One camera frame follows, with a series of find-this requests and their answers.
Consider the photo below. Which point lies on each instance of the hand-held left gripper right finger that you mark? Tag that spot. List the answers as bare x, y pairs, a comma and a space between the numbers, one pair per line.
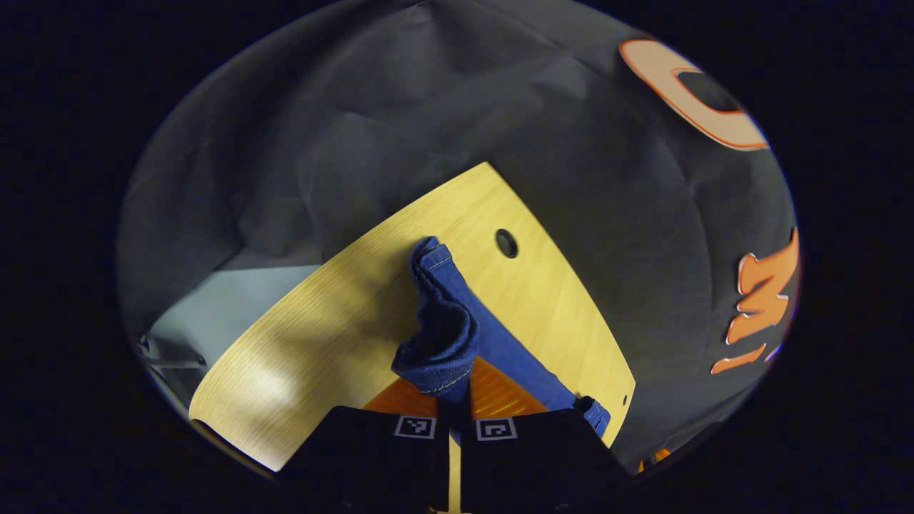
528, 464

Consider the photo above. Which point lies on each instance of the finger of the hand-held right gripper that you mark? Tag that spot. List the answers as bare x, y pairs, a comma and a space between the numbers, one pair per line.
660, 455

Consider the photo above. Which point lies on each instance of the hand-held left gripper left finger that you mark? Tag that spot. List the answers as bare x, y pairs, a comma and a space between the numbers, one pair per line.
371, 457

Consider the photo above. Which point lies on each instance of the blue denim jeans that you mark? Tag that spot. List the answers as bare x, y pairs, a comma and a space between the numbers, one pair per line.
443, 335

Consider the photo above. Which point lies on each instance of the black backdrop cloth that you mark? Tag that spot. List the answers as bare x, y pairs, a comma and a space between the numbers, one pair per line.
428, 93

